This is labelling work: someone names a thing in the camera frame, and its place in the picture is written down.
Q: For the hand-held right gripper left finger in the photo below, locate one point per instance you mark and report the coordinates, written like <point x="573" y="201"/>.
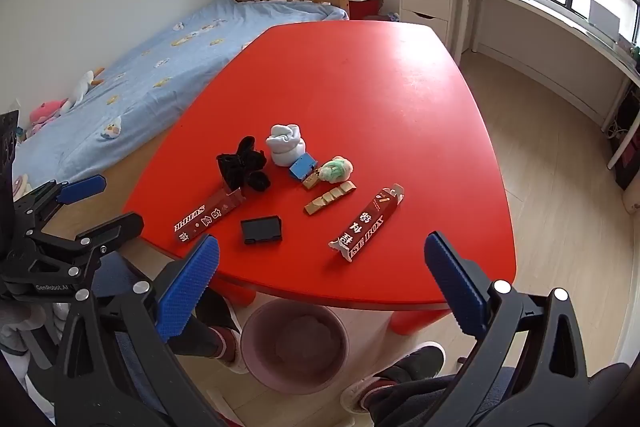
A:
<point x="190" y="292"/>

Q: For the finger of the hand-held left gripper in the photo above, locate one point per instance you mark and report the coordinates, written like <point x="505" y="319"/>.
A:
<point x="82" y="188"/>
<point x="115" y="229"/>

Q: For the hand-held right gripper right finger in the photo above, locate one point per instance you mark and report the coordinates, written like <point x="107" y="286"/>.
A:
<point x="456" y="287"/>

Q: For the red printed carton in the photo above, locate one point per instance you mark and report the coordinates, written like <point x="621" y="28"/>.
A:
<point x="205" y="218"/>
<point x="367" y="222"/>

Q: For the black card holder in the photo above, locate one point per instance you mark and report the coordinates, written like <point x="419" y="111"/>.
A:
<point x="260" y="231"/>

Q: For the pink waste bin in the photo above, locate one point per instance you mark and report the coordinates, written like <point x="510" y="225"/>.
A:
<point x="300" y="342"/>

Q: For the black sock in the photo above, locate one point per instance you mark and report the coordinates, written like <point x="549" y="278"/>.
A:
<point x="240" y="167"/>

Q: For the green white pompom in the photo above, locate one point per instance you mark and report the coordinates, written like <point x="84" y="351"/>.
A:
<point x="335" y="170"/>

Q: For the white sock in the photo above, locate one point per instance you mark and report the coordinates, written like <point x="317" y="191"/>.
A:
<point x="285" y="147"/>

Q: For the person's left forearm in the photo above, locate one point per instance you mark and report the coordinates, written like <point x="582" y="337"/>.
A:
<point x="17" y="382"/>

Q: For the person's left hand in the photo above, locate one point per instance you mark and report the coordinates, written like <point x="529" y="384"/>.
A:
<point x="20" y="322"/>

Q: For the person's left leg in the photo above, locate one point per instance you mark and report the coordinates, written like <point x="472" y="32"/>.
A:
<point x="197" y="322"/>

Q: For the person's leg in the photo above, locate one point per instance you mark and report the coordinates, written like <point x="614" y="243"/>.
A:
<point x="425" y="402"/>
<point x="197" y="322"/>

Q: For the pink white round plush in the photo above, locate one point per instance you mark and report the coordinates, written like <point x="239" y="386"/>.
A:
<point x="21" y="184"/>

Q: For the person's left slipper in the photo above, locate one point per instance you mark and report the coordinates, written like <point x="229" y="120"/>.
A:
<point x="227" y="344"/>

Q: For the person's slipper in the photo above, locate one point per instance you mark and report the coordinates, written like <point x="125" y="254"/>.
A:
<point x="415" y="359"/>
<point x="227" y="344"/>

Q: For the pink plush toy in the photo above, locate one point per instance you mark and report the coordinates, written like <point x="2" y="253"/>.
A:
<point x="45" y="114"/>

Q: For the person's right slipper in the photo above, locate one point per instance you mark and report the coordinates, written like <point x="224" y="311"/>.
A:
<point x="415" y="359"/>

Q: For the white duck plush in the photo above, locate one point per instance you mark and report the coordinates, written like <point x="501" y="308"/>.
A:
<point x="82" y="89"/>

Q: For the person's right leg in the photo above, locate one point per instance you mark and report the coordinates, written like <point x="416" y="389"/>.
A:
<point x="425" y="402"/>

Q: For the bed with blue sheet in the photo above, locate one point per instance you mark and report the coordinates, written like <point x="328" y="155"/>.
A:
<point x="150" y="57"/>

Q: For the beige segmented strip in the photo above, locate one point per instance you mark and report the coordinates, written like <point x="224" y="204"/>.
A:
<point x="327" y="200"/>

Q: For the small blue box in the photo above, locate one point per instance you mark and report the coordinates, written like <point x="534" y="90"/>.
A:
<point x="301" y="167"/>

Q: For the red table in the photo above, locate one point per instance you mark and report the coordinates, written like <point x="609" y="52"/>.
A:
<point x="350" y="97"/>

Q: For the small blue cloth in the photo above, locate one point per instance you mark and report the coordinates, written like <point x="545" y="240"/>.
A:
<point x="391" y="15"/>

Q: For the long white desk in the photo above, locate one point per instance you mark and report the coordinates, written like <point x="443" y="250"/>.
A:
<point x="550" y="14"/>

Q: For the red cooler box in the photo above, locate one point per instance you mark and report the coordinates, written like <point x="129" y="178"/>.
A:
<point x="365" y="4"/>

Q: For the white board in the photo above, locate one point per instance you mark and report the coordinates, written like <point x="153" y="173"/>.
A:
<point x="604" y="19"/>

